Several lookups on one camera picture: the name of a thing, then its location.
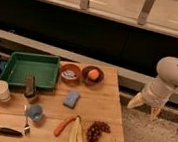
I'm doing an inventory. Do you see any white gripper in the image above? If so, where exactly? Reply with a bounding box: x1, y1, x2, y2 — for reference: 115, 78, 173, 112
127, 77, 176, 121

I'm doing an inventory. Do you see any light blue towel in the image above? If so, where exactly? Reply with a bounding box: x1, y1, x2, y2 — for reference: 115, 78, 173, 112
62, 69, 77, 80

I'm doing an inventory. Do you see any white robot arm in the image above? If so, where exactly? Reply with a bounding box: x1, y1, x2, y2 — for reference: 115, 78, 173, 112
127, 56, 178, 120

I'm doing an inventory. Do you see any dark red bowl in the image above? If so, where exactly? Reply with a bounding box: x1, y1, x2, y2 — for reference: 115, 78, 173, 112
81, 65, 104, 86

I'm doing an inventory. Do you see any dark grape bunch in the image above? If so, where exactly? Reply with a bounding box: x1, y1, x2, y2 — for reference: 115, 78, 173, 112
86, 121, 111, 142

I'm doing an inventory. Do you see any orange ball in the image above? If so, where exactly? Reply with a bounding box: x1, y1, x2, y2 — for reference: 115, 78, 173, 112
88, 69, 99, 80

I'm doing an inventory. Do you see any wooden table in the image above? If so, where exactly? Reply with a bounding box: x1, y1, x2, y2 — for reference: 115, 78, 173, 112
0, 67, 124, 142

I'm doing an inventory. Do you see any blue sponge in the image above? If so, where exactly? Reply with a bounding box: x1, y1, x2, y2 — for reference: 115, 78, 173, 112
63, 90, 80, 108

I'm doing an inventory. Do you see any yellow banana peel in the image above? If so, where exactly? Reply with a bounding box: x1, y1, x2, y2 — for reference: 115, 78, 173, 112
69, 116, 83, 142

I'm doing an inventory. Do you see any orange carrot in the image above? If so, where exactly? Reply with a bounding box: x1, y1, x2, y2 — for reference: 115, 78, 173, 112
53, 116, 76, 136

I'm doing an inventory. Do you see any green plastic tray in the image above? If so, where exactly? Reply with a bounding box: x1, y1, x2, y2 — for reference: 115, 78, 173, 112
0, 52, 60, 91

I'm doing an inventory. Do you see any blue cup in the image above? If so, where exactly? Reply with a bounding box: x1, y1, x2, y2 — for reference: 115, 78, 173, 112
27, 104, 43, 122

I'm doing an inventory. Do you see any brown brush block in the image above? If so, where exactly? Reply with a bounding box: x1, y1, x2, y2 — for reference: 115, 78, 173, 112
24, 75, 37, 103

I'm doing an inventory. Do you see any white paper cup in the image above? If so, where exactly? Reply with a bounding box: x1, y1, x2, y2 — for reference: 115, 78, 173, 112
0, 80, 11, 102

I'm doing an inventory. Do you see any black handled tool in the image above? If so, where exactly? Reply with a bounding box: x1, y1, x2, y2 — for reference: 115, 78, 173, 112
0, 127, 23, 137

